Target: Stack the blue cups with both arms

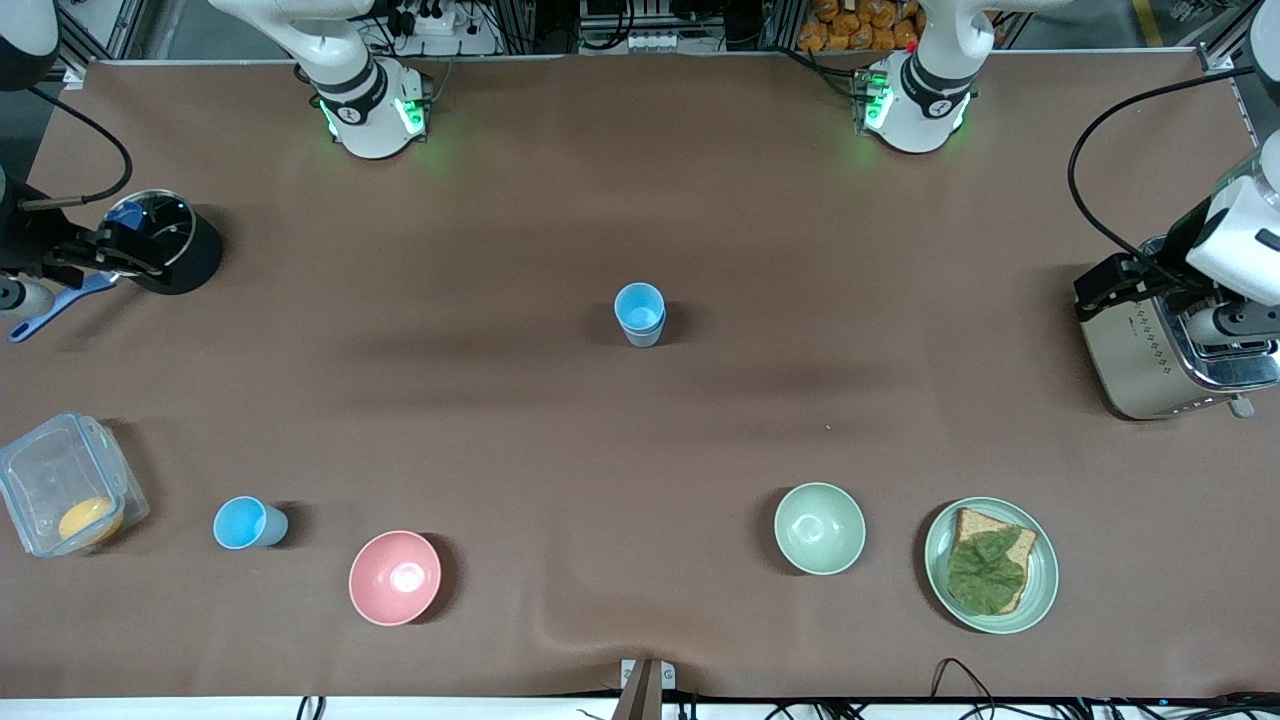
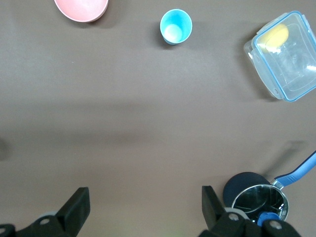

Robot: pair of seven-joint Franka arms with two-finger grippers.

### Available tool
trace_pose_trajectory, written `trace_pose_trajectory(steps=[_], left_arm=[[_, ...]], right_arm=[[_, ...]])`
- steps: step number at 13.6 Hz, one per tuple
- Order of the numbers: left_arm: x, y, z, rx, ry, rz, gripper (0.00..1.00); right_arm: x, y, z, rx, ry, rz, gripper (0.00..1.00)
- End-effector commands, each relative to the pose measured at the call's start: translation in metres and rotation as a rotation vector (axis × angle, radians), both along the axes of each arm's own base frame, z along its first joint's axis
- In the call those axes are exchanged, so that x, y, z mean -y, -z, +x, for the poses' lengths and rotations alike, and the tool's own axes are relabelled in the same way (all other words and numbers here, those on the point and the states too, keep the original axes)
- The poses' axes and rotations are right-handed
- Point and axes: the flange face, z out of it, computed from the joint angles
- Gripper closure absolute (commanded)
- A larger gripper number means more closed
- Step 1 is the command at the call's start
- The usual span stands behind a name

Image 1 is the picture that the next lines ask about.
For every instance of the white power strip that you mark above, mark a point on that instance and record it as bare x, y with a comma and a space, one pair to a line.
440, 22
660, 43

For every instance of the yellow round food piece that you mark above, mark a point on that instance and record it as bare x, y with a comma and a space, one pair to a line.
88, 520

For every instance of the blue plastic ladle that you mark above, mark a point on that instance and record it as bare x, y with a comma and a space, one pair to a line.
60, 308

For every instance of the clear plastic lidded container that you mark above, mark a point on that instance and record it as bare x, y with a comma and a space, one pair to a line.
45, 470

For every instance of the glass pot lid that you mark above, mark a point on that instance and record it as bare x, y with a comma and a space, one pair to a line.
170, 222

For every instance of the aluminium frame profile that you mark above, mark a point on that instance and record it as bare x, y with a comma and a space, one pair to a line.
120, 25
1225, 35

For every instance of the pink bowl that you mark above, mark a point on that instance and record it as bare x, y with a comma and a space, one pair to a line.
395, 578

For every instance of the silver beige toaster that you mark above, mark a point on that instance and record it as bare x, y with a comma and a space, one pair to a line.
1130, 360

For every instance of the orange packaged snacks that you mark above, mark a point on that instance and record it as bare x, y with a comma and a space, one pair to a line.
860, 25

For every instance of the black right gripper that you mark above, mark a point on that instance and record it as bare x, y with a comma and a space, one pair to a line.
26, 240

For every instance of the brown bread slice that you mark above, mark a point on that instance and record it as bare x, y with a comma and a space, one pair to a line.
975, 522

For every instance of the pale green bowl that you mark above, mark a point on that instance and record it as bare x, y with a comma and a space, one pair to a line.
820, 528

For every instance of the black cooking pot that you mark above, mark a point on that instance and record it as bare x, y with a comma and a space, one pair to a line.
207, 250

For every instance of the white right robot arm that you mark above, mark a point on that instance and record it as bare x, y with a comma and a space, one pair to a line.
340, 60

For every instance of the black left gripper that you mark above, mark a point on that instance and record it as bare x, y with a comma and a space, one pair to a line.
1172, 246

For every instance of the brown table cloth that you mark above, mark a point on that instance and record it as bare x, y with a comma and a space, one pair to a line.
640, 480

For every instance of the pale green plate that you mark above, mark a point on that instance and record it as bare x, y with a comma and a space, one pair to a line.
1045, 570

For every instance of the green lettuce leaf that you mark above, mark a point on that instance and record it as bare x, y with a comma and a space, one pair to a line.
985, 575

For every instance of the grey metal table bracket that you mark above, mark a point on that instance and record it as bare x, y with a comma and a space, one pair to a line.
645, 690

